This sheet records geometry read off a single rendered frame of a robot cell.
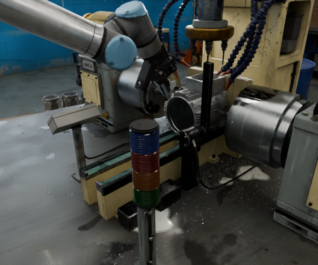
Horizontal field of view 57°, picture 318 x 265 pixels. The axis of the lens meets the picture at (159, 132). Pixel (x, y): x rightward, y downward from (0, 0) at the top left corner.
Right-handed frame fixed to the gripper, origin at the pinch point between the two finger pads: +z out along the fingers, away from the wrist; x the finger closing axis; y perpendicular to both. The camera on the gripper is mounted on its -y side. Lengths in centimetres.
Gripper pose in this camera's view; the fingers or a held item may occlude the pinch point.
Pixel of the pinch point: (167, 96)
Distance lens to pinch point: 113.7
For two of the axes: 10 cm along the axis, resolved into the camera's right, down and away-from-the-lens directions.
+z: 3.7, 6.3, 6.8
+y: 6.3, -7.1, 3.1
